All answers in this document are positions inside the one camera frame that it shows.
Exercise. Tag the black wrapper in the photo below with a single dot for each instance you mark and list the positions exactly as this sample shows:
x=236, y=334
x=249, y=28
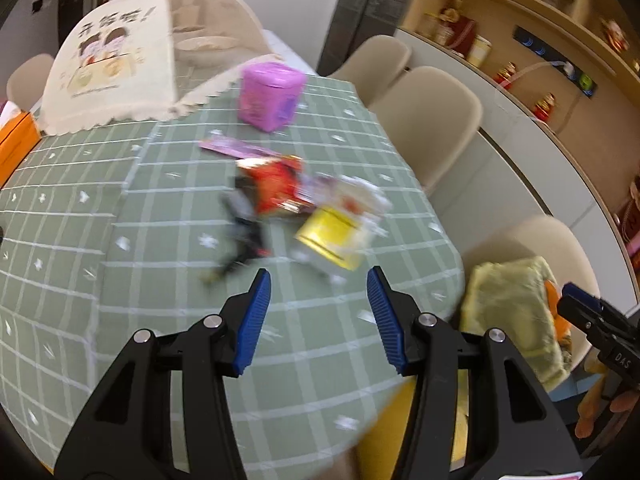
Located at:
x=245, y=232

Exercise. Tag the red robed figurine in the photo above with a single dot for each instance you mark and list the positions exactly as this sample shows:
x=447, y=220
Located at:
x=455, y=22

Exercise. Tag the beige wall cabinet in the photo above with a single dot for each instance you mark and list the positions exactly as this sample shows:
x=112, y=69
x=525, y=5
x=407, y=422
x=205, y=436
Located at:
x=550, y=170

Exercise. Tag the cartoon print mesh food cover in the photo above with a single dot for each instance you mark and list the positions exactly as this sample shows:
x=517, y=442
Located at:
x=110, y=75

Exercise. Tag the beige chair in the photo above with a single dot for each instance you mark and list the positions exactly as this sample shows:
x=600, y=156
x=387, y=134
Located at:
x=27, y=80
x=375, y=65
x=430, y=120
x=530, y=240

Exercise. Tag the pink toy box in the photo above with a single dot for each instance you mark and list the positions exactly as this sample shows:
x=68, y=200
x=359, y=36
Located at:
x=270, y=95

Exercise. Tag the black wall switch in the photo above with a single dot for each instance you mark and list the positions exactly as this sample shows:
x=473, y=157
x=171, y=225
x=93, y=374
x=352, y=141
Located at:
x=36, y=6

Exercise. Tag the green checked tablecloth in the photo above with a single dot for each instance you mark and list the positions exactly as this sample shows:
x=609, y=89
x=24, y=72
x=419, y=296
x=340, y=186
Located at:
x=150, y=260

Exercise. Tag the red snack packet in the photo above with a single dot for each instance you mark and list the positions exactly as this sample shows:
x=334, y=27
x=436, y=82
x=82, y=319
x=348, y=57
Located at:
x=272, y=182

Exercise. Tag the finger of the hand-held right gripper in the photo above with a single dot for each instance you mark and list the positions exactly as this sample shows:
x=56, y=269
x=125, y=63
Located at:
x=580, y=291
x=575, y=312

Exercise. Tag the small red gold figurine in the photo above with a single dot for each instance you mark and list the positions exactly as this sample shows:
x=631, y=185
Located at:
x=506, y=76
x=545, y=107

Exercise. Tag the yellow-green cloth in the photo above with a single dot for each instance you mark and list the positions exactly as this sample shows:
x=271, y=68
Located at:
x=505, y=310

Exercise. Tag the black power strip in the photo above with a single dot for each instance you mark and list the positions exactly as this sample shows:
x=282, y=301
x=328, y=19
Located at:
x=550, y=52

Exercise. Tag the person's right hand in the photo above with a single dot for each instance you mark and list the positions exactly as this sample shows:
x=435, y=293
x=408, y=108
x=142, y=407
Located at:
x=592, y=410

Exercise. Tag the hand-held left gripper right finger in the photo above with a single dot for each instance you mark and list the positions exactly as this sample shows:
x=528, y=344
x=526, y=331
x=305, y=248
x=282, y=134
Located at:
x=385, y=320

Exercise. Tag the yellow snack packet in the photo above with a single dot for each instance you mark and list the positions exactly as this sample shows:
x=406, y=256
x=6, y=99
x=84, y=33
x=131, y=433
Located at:
x=330, y=230

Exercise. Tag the paper cup with lid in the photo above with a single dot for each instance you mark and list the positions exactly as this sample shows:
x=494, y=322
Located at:
x=480, y=51

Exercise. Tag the orange tissue box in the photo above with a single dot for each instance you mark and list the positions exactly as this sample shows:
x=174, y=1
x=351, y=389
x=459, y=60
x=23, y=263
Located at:
x=15, y=145

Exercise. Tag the purple wrapper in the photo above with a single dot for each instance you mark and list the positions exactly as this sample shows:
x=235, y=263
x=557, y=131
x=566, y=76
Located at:
x=235, y=149

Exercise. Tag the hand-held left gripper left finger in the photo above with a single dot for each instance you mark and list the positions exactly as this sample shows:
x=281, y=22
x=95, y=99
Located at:
x=252, y=320

